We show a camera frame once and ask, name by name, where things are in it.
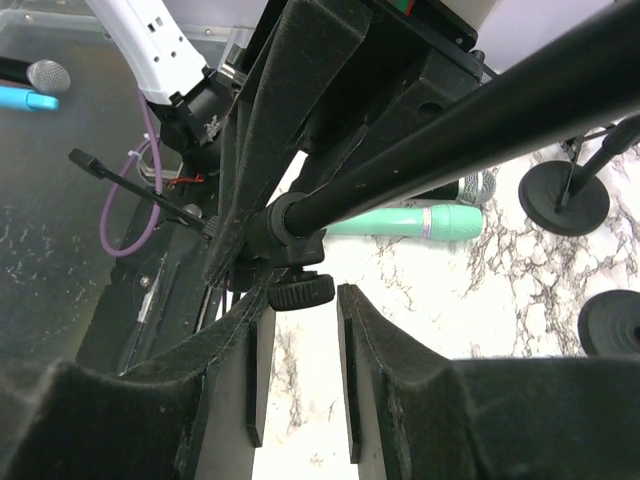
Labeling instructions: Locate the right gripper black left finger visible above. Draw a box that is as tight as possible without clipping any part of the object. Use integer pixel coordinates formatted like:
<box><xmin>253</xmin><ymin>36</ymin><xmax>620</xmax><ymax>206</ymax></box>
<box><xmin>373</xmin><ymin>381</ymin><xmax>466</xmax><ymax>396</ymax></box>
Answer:
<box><xmin>1</xmin><ymin>287</ymin><xmax>275</xmax><ymax>479</ymax></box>

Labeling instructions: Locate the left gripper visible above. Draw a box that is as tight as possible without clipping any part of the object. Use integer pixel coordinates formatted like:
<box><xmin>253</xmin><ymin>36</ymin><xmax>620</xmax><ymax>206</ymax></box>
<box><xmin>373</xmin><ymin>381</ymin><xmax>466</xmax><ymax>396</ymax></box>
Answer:
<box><xmin>203</xmin><ymin>1</ymin><xmax>483</xmax><ymax>286</ymax></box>

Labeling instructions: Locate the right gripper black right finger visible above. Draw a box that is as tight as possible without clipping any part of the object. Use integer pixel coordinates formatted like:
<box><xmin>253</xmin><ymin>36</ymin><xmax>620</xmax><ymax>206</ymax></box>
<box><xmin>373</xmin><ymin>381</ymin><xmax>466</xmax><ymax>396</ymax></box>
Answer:
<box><xmin>337</xmin><ymin>284</ymin><xmax>639</xmax><ymax>479</ymax></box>

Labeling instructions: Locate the mint green microphone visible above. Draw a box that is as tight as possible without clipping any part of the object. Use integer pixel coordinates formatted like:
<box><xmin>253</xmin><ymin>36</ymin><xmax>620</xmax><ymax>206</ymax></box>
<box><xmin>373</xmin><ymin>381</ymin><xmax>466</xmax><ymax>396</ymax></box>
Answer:
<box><xmin>327</xmin><ymin>204</ymin><xmax>484</xmax><ymax>242</ymax></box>

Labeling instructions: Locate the black round-base shock-mount stand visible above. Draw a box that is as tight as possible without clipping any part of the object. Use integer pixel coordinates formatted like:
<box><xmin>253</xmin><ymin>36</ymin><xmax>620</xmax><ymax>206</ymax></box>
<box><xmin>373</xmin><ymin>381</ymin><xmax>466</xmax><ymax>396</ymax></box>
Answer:
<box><xmin>518</xmin><ymin>115</ymin><xmax>639</xmax><ymax>237</ymax></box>

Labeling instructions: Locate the black tall tripod stand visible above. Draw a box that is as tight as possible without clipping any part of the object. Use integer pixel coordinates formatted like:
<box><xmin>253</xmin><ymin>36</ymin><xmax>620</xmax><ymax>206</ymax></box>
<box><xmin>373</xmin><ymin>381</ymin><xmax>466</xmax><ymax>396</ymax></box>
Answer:
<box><xmin>67</xmin><ymin>0</ymin><xmax>640</xmax><ymax>311</ymax></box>

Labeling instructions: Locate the black silver-grille microphone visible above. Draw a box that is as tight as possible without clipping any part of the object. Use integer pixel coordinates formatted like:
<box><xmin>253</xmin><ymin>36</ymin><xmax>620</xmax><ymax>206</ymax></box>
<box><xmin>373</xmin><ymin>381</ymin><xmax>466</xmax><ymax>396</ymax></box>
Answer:
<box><xmin>419</xmin><ymin>170</ymin><xmax>496</xmax><ymax>206</ymax></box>

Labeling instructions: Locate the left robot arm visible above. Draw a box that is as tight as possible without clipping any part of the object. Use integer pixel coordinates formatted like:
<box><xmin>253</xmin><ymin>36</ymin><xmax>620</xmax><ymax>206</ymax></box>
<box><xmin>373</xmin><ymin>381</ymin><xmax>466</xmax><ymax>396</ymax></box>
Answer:
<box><xmin>90</xmin><ymin>1</ymin><xmax>481</xmax><ymax>292</ymax></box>

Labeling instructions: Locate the black round-base clip stand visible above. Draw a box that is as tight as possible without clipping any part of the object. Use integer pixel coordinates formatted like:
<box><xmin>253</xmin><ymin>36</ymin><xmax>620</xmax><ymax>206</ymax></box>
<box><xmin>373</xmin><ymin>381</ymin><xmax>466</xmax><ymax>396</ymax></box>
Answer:
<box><xmin>577</xmin><ymin>289</ymin><xmax>640</xmax><ymax>357</ymax></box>

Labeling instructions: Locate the blue marker pen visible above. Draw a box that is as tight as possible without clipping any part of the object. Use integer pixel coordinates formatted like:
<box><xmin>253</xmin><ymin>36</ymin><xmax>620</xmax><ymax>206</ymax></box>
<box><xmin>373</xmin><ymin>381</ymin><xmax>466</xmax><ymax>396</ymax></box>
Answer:
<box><xmin>0</xmin><ymin>86</ymin><xmax>59</xmax><ymax>112</ymax></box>

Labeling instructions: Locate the black front mounting rail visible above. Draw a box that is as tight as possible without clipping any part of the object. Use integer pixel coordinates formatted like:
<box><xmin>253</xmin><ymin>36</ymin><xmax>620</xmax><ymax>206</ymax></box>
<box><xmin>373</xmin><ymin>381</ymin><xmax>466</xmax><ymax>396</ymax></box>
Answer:
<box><xmin>74</xmin><ymin>149</ymin><xmax>241</xmax><ymax>376</ymax></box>

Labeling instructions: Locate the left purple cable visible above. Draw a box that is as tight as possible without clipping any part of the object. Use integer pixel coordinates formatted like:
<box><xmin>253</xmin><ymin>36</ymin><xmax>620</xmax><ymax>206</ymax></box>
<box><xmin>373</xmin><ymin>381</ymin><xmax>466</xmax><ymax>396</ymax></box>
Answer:
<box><xmin>98</xmin><ymin>89</ymin><xmax>166</xmax><ymax>259</ymax></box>

